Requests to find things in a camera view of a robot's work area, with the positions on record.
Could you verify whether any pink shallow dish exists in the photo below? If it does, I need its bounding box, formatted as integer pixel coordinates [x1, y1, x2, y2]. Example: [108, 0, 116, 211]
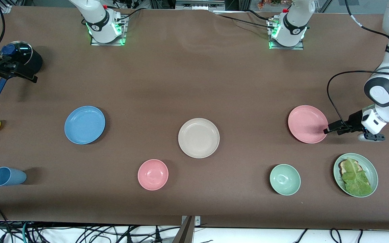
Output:
[288, 105, 329, 144]

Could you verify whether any blue shallow dish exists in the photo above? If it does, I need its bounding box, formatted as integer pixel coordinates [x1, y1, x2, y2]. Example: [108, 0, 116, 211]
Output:
[64, 106, 106, 145]

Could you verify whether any dark blue saucepan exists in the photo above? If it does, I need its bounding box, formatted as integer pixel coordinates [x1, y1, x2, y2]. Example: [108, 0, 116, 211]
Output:
[0, 40, 43, 100]

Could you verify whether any glass lid blue knob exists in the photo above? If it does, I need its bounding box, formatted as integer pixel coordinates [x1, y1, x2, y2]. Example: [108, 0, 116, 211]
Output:
[0, 40, 33, 68]

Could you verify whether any bread slice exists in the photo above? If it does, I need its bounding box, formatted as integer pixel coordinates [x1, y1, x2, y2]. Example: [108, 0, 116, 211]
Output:
[338, 159, 362, 177]

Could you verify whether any mint green plate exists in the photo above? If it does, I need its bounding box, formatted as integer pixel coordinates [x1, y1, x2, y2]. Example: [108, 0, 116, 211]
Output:
[333, 153, 379, 198]

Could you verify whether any green lettuce leaf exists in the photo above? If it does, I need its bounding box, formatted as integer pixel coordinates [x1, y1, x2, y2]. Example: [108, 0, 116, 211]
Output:
[341, 158, 372, 196]

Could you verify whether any small mint green bowl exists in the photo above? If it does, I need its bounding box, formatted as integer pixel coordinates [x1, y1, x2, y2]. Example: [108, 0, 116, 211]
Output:
[269, 164, 301, 196]

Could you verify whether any blue plastic cup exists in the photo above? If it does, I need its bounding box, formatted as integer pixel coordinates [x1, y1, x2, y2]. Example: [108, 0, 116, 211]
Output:
[0, 167, 27, 187]

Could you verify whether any beige shallow dish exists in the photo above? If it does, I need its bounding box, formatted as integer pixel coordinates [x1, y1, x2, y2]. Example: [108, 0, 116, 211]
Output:
[178, 118, 220, 159]

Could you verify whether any brown table cover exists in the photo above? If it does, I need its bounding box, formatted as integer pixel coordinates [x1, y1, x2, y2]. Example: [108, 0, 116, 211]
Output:
[0, 5, 389, 231]

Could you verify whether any small pink bowl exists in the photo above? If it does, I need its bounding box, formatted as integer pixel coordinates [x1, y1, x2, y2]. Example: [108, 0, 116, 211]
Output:
[137, 159, 169, 191]

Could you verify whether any grey metal box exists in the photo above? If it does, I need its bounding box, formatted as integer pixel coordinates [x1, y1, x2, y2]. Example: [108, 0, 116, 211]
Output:
[175, 0, 226, 10]

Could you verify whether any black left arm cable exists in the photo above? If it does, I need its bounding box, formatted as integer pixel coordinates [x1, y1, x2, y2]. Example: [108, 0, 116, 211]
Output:
[327, 0, 389, 128]

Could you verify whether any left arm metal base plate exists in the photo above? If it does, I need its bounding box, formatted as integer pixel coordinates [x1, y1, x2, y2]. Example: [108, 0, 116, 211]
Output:
[268, 19, 305, 50]

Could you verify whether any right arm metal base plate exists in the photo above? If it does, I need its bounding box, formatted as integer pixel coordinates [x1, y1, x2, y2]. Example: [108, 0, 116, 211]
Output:
[90, 15, 128, 46]

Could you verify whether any black base cable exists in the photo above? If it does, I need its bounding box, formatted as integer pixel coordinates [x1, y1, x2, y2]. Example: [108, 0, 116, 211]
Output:
[215, 13, 275, 30]
[245, 9, 276, 21]
[117, 7, 145, 21]

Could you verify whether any silver metal bracket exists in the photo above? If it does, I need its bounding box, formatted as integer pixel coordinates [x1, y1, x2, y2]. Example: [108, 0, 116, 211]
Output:
[181, 215, 201, 226]

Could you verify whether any brown angled post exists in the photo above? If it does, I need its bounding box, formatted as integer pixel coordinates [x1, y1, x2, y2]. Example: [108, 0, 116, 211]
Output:
[172, 216, 195, 243]

